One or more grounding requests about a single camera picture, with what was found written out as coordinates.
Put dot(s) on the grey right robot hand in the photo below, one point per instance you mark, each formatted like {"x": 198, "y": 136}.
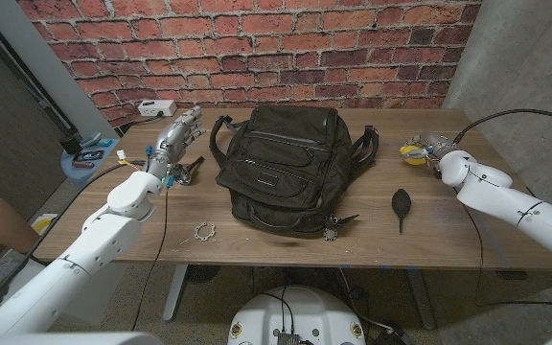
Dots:
{"x": 424, "y": 146}

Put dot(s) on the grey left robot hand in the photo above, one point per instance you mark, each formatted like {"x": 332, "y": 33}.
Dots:
{"x": 175, "y": 141}

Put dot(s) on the yellow dimpled ball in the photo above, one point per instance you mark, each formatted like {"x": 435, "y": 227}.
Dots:
{"x": 412, "y": 157}

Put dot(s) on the black fabric backpack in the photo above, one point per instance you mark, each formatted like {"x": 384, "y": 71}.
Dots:
{"x": 285, "y": 167}

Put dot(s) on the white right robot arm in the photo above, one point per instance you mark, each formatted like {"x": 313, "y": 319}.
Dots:
{"x": 506, "y": 201}

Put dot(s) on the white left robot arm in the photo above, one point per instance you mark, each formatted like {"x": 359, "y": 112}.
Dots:
{"x": 89, "y": 249}

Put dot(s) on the white power strip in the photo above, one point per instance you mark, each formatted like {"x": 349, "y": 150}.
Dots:
{"x": 154, "y": 108}

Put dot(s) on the black rubber air blower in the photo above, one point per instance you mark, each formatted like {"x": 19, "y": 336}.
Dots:
{"x": 401, "y": 203}

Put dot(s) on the small blue item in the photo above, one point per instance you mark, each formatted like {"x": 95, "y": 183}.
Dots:
{"x": 105, "y": 143}

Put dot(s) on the teal grey case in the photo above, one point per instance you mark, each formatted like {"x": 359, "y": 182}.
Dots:
{"x": 91, "y": 138}

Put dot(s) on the black smartphone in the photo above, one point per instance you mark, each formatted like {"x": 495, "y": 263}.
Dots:
{"x": 88, "y": 155}

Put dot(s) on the blue round stool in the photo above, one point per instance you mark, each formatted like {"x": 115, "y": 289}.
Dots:
{"x": 84, "y": 170}

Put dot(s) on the small red brown item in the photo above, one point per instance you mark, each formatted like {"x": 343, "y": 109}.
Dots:
{"x": 83, "y": 165}

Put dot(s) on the small black box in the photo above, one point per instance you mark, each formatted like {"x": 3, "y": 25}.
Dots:
{"x": 70, "y": 144}

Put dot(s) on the red brick printed backdrop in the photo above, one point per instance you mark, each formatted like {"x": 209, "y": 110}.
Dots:
{"x": 257, "y": 48}

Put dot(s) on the white table leg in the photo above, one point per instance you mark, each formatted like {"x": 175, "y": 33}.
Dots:
{"x": 175, "y": 292}

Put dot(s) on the grey table leg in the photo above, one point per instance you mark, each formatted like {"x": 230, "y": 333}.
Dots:
{"x": 424, "y": 302}

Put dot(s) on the white yellow floor object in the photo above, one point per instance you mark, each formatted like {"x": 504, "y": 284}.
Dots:
{"x": 41, "y": 224}

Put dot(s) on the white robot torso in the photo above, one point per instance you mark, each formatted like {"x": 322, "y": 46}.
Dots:
{"x": 295, "y": 316}

